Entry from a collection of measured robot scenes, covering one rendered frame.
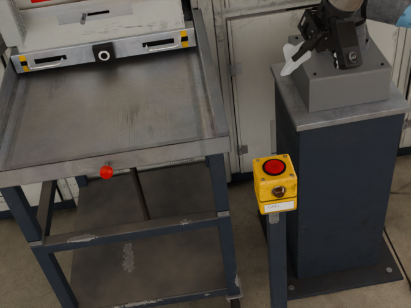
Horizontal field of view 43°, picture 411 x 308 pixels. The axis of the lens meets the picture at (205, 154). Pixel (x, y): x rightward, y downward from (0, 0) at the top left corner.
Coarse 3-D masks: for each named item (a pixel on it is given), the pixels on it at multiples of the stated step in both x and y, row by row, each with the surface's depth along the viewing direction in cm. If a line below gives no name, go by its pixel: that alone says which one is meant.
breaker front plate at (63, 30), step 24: (24, 0) 144; (72, 0) 145; (168, 0) 148; (24, 24) 148; (48, 24) 149; (72, 24) 150; (96, 24) 150; (120, 24) 151; (144, 24) 152; (168, 24) 153; (24, 48) 153
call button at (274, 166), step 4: (272, 160) 111; (276, 160) 111; (268, 164) 110; (272, 164) 110; (276, 164) 110; (280, 164) 110; (268, 168) 109; (272, 168) 109; (276, 168) 109; (280, 168) 109; (272, 172) 109; (276, 172) 109
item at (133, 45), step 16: (160, 32) 153; (192, 32) 154; (16, 48) 156; (48, 48) 154; (64, 48) 153; (80, 48) 154; (128, 48) 155; (144, 48) 156; (16, 64) 155; (48, 64) 156; (64, 64) 156
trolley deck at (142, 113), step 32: (96, 64) 159; (128, 64) 157; (160, 64) 155; (32, 96) 150; (64, 96) 149; (96, 96) 147; (128, 96) 145; (160, 96) 143; (192, 96) 142; (32, 128) 139; (64, 128) 137; (96, 128) 136; (128, 128) 134; (160, 128) 133; (192, 128) 132; (224, 128) 130; (32, 160) 129; (64, 160) 128; (96, 160) 129; (128, 160) 130; (160, 160) 131
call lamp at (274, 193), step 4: (272, 188) 109; (276, 188) 108; (280, 188) 108; (284, 188) 109; (272, 192) 109; (276, 192) 108; (280, 192) 108; (284, 192) 109; (276, 196) 109; (280, 196) 109
